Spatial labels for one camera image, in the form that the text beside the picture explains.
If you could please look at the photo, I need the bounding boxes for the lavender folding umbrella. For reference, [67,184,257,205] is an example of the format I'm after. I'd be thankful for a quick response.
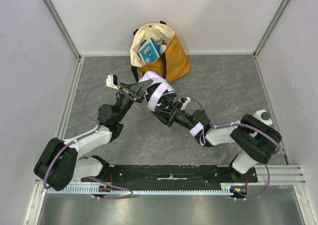
[139,71,211,147]

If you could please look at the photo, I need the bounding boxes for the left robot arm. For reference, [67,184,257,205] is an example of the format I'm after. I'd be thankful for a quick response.
[34,75,153,191]

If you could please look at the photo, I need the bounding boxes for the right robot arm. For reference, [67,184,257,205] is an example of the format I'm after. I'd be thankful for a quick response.
[148,101,282,181]

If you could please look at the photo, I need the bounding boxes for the blue boxed item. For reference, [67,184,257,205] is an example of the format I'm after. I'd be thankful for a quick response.
[138,38,159,64]

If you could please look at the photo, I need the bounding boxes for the yellow canvas tote bag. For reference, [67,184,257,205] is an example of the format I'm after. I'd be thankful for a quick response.
[130,21,191,83]

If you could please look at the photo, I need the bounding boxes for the white card in bag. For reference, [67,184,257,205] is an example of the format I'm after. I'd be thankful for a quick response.
[160,44,166,54]

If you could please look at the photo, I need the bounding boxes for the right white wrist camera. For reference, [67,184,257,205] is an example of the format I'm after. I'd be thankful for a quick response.
[178,97,191,111]

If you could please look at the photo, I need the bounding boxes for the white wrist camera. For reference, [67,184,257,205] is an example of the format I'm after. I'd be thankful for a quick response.
[105,74,120,90]
[178,97,191,111]

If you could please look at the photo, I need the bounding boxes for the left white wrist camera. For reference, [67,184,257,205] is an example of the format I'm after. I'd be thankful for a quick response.
[105,74,120,90]

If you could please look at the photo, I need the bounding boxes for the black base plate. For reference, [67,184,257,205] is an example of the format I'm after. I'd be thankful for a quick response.
[81,164,259,191]

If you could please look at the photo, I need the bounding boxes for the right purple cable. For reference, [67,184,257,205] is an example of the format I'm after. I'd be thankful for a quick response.
[190,97,283,201]

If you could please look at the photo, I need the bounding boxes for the light blue cable duct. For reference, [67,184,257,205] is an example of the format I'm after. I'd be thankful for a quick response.
[47,183,233,196]

